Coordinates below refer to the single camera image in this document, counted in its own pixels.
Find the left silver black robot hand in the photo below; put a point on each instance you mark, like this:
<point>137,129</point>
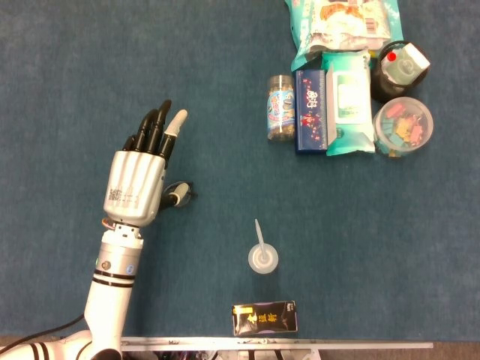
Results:
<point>131,187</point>

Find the black wire-frame eyeglasses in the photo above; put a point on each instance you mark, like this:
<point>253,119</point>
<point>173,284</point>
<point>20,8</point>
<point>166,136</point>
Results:
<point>191,194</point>

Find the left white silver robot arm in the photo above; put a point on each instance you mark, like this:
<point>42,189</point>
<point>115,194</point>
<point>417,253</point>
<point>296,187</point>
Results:
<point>112,285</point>

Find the clear squeeze bottle long nozzle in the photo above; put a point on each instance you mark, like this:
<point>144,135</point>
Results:
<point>262,262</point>

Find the clear snack jar blue label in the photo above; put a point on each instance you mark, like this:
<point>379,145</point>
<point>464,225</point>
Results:
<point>280,112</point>

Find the black box gold characters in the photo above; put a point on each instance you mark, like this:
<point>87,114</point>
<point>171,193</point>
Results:
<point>262,318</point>

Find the dark blue rectangular box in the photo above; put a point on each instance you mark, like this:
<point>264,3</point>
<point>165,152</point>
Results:
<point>309,112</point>

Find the blue felt table cover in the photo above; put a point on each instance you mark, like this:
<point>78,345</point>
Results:
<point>337,243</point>

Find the teal wet wipes pack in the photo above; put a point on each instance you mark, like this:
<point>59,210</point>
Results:
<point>352,97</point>

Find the teal white snack bag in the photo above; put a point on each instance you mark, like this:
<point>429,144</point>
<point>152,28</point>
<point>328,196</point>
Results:
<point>337,22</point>

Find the black mesh pen holder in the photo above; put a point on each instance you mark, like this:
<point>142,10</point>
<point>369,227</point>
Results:
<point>382,90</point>

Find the clear tub of binder clips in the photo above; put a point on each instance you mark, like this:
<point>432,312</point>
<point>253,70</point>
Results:
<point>403,127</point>

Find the green white small carton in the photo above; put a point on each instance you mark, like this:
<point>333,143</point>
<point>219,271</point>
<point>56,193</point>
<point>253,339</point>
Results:
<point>408,63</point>

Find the silver metal rail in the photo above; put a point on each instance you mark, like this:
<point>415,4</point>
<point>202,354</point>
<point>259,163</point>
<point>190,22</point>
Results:
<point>337,344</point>

